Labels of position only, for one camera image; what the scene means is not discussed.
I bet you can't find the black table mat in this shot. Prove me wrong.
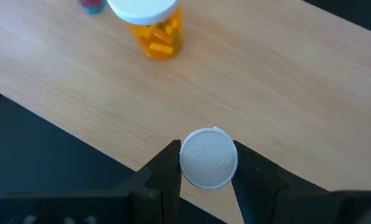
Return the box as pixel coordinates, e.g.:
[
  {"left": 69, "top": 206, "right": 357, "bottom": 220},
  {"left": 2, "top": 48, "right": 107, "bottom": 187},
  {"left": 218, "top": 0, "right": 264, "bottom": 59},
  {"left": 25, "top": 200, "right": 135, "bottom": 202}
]
[{"left": 0, "top": 86, "right": 227, "bottom": 224}]

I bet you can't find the blue vial with red pills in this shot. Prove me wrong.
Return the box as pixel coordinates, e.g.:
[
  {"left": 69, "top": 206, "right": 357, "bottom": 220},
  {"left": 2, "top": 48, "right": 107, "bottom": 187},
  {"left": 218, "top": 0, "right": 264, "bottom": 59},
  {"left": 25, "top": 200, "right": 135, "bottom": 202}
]
[{"left": 77, "top": 0, "right": 108, "bottom": 15}]

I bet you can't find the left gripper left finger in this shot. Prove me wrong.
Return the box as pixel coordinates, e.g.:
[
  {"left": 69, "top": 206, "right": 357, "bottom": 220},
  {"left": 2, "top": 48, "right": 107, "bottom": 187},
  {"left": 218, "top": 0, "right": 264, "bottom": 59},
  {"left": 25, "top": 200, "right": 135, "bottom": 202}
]
[{"left": 116, "top": 139, "right": 182, "bottom": 224}]

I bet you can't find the orange pill bottle white cap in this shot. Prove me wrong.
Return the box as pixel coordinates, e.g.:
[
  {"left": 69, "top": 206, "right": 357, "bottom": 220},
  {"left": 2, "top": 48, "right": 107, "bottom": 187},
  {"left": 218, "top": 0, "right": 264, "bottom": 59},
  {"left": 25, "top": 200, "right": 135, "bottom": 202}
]
[
  {"left": 179, "top": 126, "right": 238, "bottom": 190},
  {"left": 106, "top": 0, "right": 185, "bottom": 62}
]

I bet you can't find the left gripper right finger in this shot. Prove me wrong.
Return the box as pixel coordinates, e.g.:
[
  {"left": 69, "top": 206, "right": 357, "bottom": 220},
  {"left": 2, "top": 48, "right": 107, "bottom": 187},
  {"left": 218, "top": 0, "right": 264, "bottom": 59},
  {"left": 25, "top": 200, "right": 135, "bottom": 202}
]
[{"left": 232, "top": 141, "right": 331, "bottom": 224}]

